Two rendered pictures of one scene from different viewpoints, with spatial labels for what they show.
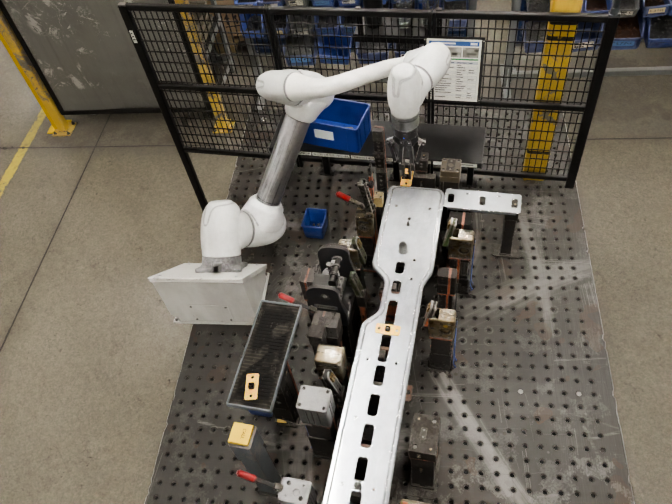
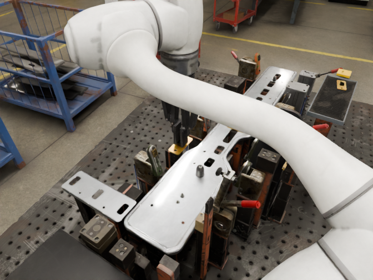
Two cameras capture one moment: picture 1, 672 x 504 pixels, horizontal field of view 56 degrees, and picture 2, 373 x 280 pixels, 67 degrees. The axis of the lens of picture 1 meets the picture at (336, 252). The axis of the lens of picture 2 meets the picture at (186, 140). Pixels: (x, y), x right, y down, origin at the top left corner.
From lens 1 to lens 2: 2.40 m
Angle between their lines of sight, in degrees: 87
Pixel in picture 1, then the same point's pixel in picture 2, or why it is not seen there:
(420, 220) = (168, 196)
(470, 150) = (51, 253)
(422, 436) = (236, 80)
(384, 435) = (255, 90)
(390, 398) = not seen: hidden behind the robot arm
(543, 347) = (129, 154)
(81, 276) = not seen: outside the picture
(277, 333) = (326, 103)
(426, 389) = not seen: hidden behind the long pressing
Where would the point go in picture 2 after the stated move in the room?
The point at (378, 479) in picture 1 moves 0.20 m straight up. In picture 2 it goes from (263, 79) to (270, 46)
